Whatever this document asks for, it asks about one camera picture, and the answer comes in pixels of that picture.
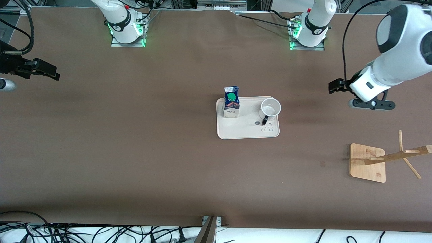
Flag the white smiley mug black handle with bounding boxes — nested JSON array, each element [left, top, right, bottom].
[[259, 98, 281, 126]]

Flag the blue milk carton green cap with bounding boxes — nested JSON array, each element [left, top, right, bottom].
[[223, 86, 241, 118]]

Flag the wooden cup rack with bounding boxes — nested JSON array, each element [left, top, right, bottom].
[[349, 130, 432, 183]]

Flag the cream tray with rabbit print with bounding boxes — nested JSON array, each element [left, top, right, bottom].
[[216, 96, 280, 140]]

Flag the brown table cover sheet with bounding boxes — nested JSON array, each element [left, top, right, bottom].
[[0, 7, 432, 233]]

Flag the grey power strip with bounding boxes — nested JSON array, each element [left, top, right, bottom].
[[197, 0, 247, 10]]

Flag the grey metal beam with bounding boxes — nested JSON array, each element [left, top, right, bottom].
[[194, 217, 216, 243]]

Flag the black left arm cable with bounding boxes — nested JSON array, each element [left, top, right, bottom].
[[342, 0, 421, 81]]

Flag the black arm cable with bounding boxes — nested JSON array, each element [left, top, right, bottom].
[[0, 0, 34, 54], [342, 0, 421, 81]]

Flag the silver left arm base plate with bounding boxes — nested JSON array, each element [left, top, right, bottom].
[[290, 38, 325, 51]]

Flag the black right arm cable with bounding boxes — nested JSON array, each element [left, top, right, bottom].
[[0, 0, 34, 54]]

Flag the aluminium frame profile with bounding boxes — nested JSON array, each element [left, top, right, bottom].
[[0, 5, 31, 15]]

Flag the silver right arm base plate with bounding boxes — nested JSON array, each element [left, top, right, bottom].
[[111, 34, 146, 48]]

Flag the thin black cable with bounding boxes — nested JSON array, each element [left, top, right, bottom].
[[268, 9, 299, 21], [235, 14, 294, 27]]

